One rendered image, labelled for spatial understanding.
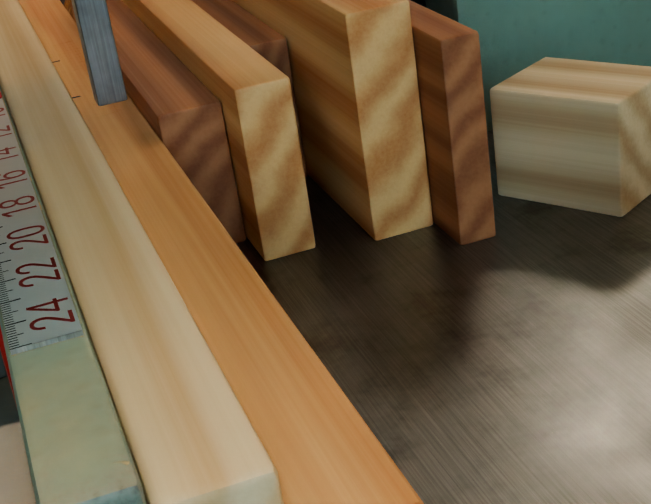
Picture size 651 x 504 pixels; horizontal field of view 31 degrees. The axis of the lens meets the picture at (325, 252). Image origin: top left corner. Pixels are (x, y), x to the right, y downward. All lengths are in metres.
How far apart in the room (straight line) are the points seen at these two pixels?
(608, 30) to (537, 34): 0.03
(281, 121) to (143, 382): 0.15
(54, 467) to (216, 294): 0.08
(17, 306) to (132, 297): 0.02
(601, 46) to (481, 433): 0.22
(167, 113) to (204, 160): 0.02
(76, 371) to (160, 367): 0.02
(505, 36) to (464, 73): 0.10
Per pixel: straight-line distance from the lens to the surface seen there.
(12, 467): 0.45
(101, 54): 0.36
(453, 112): 0.34
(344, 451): 0.20
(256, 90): 0.34
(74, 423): 0.19
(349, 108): 0.35
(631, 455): 0.26
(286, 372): 0.22
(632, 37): 0.46
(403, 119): 0.35
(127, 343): 0.22
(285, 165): 0.35
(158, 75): 0.40
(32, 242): 0.26
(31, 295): 0.24
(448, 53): 0.33
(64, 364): 0.21
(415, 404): 0.28
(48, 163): 0.32
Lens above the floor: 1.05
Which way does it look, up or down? 25 degrees down
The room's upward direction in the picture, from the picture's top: 9 degrees counter-clockwise
